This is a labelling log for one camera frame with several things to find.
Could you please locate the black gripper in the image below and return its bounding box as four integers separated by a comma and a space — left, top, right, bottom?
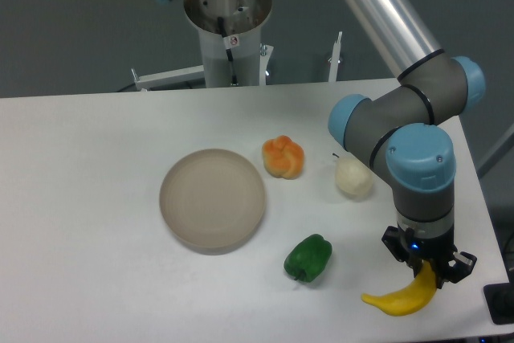
381, 223, 477, 289

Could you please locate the yellow banana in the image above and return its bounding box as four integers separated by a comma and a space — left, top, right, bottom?
361, 261, 437, 316

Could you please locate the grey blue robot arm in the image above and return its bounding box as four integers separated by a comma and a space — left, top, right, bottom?
165, 0, 485, 287

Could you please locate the black device at table edge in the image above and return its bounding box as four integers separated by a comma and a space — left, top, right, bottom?
483, 283, 513, 325

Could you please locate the white pear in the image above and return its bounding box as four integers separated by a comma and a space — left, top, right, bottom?
332, 153, 373, 198

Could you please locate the green bell pepper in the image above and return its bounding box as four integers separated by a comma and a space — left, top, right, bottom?
284, 234, 332, 283

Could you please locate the orange bread roll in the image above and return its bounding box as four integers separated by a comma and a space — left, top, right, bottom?
261, 135, 305, 179

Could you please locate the beige round plate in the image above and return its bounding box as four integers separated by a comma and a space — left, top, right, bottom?
159, 149, 267, 254

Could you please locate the grey diagonal frame bar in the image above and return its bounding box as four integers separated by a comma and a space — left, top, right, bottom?
476, 125, 514, 179

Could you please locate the white upright metal bracket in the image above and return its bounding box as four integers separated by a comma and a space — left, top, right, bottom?
328, 31, 343, 83

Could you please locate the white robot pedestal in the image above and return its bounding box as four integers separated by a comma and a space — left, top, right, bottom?
184, 0, 272, 88

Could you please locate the black cable on pedestal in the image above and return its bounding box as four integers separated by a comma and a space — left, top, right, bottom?
217, 16, 239, 87

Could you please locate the white metal frame bracket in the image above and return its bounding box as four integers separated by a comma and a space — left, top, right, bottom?
131, 65, 204, 91

